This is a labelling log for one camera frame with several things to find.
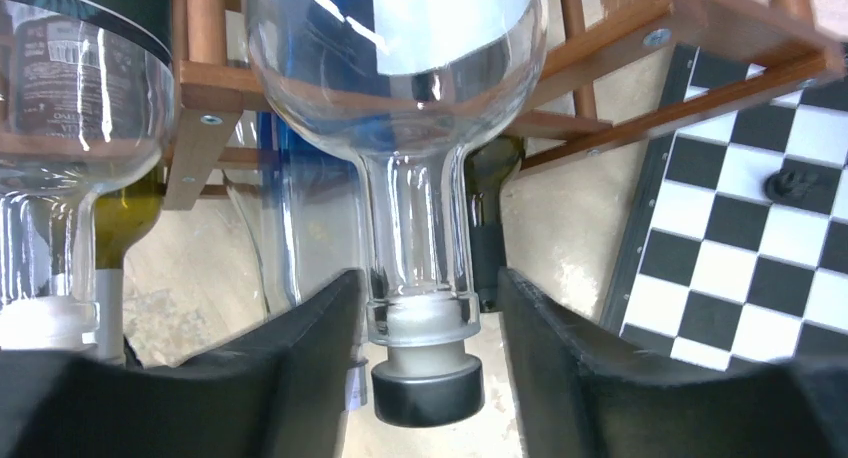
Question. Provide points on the olive wine bottle tan label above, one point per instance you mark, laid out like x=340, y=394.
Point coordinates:
x=122, y=218

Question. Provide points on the dark green wine bottle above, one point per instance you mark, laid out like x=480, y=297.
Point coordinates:
x=486, y=171

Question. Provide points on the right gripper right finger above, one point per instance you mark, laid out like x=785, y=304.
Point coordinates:
x=582, y=391

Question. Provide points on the blue square bottle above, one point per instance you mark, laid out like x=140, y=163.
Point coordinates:
x=302, y=206

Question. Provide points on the brown wooden wine rack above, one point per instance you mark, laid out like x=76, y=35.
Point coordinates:
x=779, y=36

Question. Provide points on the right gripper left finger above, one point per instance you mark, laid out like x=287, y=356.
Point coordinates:
x=277, y=390

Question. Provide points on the black chess piece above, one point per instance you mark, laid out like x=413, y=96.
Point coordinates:
x=790, y=185

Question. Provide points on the black white checkerboard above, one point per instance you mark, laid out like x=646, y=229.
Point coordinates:
x=711, y=271

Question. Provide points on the clear bottle silver cap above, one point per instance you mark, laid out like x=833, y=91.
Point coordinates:
x=87, y=107

